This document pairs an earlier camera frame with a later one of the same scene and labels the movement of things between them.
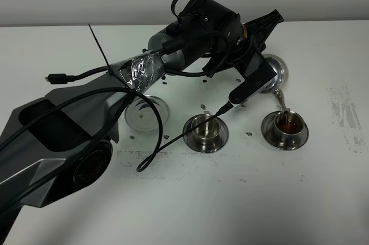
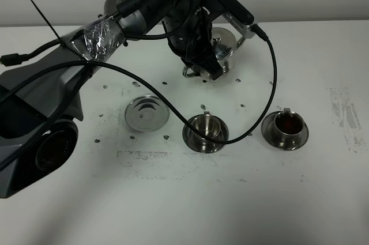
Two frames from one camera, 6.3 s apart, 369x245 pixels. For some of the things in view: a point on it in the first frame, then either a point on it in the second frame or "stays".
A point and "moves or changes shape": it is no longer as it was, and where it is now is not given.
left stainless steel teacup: (207, 134) stays
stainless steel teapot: (281, 70) moves or changes shape
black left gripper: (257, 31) -> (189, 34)
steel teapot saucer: (141, 115) stays
